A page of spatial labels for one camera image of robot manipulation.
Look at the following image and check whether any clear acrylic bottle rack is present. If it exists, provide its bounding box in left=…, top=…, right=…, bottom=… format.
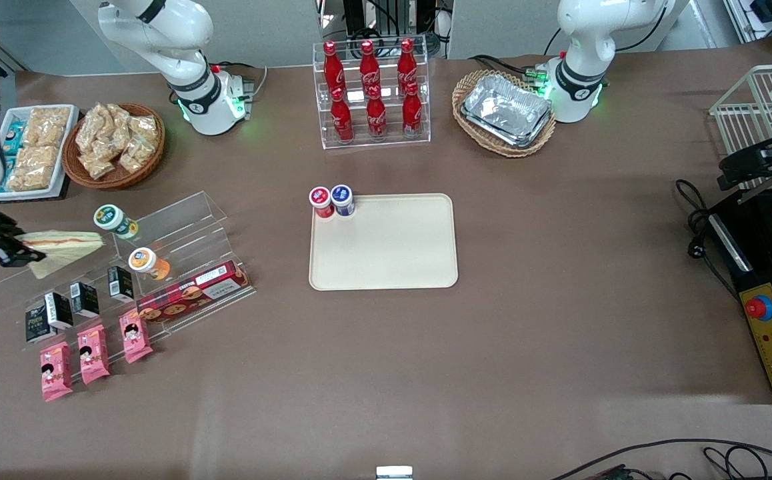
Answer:
left=313, top=40, right=431, bottom=149

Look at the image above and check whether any pink snack packet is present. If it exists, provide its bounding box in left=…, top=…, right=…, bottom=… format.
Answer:
left=119, top=313, right=153, bottom=364
left=41, top=341, right=73, bottom=402
left=77, top=325, right=111, bottom=385

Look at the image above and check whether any clear bag of snacks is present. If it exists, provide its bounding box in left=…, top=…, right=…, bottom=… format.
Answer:
left=118, top=137, right=157, bottom=173
left=79, top=148, right=117, bottom=181
left=76, top=103, right=110, bottom=151
left=106, top=105, right=135, bottom=137
left=131, top=115, right=160, bottom=142

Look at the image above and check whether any clear acrylic stepped shelf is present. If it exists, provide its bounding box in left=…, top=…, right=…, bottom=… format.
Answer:
left=0, top=191, right=257, bottom=384

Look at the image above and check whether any small black carton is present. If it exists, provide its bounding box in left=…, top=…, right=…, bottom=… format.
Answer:
left=45, top=292, right=73, bottom=329
left=25, top=303, right=50, bottom=344
left=69, top=281, right=100, bottom=318
left=107, top=265, right=135, bottom=301

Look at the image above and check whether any orange cup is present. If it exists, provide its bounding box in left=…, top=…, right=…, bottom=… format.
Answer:
left=128, top=247, right=171, bottom=281

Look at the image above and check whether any black appliance with yellow panel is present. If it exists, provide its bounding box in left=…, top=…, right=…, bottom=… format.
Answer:
left=706, top=190, right=772, bottom=405

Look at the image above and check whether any looped black cable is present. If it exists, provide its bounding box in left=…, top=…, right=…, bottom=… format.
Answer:
left=703, top=445, right=772, bottom=480

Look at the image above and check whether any black power cable with plug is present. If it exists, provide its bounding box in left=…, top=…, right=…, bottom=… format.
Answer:
left=675, top=179, right=740, bottom=301

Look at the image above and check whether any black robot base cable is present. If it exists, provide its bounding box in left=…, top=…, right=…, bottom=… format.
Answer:
left=469, top=53, right=540, bottom=77

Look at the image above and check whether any triangle sandwich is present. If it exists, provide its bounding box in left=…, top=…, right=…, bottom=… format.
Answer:
left=18, top=230, right=105, bottom=279

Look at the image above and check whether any beige cracker pack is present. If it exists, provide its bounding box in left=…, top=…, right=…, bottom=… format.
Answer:
left=25, top=107, right=72, bottom=144
left=7, top=167, right=57, bottom=193
left=16, top=143, right=63, bottom=175

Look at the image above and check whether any white wire rack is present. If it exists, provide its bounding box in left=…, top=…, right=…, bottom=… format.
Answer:
left=709, top=63, right=772, bottom=191

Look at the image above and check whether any red cola bottle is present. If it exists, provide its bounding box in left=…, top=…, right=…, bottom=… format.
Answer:
left=397, top=38, right=418, bottom=91
left=331, top=88, right=353, bottom=143
left=402, top=81, right=423, bottom=133
left=359, top=40, right=381, bottom=94
left=323, top=41, right=345, bottom=94
left=366, top=85, right=388, bottom=139

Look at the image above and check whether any grey metal handle bar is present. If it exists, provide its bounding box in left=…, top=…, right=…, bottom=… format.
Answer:
left=709, top=213, right=753, bottom=273

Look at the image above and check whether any long black cable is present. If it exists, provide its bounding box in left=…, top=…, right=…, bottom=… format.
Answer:
left=549, top=438, right=772, bottom=480

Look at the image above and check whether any black equipment stand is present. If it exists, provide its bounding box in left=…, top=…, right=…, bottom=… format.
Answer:
left=316, top=0, right=453, bottom=57

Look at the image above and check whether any red cookie box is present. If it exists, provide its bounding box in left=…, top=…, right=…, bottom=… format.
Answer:
left=136, top=261, right=250, bottom=324

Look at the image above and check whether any aluminium foil container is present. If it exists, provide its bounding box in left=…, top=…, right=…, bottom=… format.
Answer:
left=461, top=73, right=553, bottom=149

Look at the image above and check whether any blue lid cup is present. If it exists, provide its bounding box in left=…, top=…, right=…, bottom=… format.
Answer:
left=331, top=185, right=355, bottom=217

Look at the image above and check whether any green lid cup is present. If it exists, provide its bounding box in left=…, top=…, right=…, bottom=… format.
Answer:
left=93, top=204, right=139, bottom=241

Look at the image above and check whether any light wicker basket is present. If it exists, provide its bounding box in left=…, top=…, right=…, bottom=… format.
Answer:
left=452, top=69, right=557, bottom=158

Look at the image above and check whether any red lid cup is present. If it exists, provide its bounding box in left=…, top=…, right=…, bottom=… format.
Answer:
left=309, top=187, right=335, bottom=219

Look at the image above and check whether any aluminium frame structure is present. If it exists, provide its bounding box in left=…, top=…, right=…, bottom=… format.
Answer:
left=723, top=0, right=772, bottom=47

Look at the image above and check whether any cream plastic tray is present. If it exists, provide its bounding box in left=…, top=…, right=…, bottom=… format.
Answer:
left=309, top=193, right=459, bottom=291

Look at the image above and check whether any brown wicker basket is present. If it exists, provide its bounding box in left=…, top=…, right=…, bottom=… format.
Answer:
left=63, top=103, right=165, bottom=191

